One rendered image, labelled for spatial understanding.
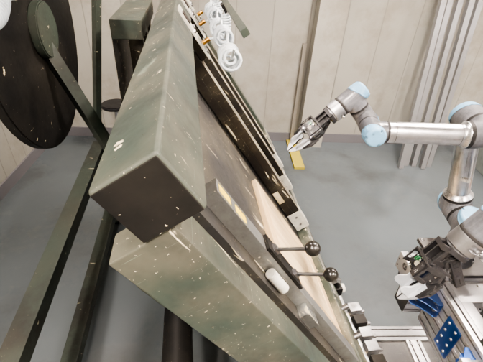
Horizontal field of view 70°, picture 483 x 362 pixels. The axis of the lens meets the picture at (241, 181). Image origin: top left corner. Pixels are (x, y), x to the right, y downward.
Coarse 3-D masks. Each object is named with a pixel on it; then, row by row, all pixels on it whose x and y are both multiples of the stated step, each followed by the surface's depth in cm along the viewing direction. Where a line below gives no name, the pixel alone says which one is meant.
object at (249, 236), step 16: (208, 192) 73; (224, 208) 75; (240, 208) 82; (224, 224) 78; (240, 224) 78; (240, 240) 81; (256, 240) 82; (256, 256) 85; (304, 288) 102; (320, 320) 105; (336, 336) 112; (352, 352) 122
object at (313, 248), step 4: (272, 244) 88; (276, 244) 88; (308, 244) 81; (312, 244) 81; (316, 244) 81; (276, 248) 87; (280, 248) 87; (284, 248) 86; (288, 248) 86; (292, 248) 85; (296, 248) 84; (300, 248) 84; (304, 248) 83; (308, 248) 81; (312, 248) 80; (316, 248) 80; (320, 248) 81; (276, 252) 87; (308, 252) 81; (312, 252) 81; (316, 252) 81
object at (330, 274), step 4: (328, 268) 88; (332, 268) 88; (296, 272) 94; (300, 272) 94; (304, 272) 93; (308, 272) 92; (312, 272) 92; (316, 272) 91; (320, 272) 90; (324, 272) 88; (328, 272) 87; (332, 272) 87; (336, 272) 88; (296, 276) 94; (312, 276) 92; (316, 276) 91; (320, 276) 90; (324, 276) 88; (328, 276) 87; (332, 276) 87; (336, 276) 87; (328, 280) 88; (332, 280) 87
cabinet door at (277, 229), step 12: (252, 180) 136; (264, 192) 139; (264, 204) 126; (264, 216) 118; (276, 216) 137; (264, 228) 114; (276, 228) 124; (288, 228) 148; (276, 240) 112; (288, 240) 135; (288, 252) 122; (300, 252) 147; (300, 264) 132; (312, 264) 157; (300, 276) 120; (312, 288) 128; (324, 300) 139; (336, 324) 135
